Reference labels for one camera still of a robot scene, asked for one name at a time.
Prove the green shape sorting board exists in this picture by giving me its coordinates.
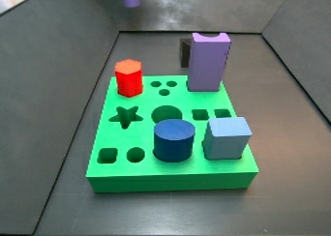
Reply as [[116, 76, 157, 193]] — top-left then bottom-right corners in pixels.
[[85, 75, 259, 192]]

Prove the dark blue cylinder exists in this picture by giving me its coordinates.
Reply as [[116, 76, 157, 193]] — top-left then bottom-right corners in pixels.
[[153, 119, 195, 162]]

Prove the red hexagonal prism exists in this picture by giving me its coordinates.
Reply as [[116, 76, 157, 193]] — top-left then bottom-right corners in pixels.
[[114, 59, 143, 98]]

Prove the light blue square block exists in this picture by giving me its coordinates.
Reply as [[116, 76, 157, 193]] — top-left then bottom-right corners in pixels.
[[201, 117, 252, 161]]

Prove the purple arch-cut block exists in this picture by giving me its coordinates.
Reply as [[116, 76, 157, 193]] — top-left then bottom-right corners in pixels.
[[187, 33, 231, 92]]

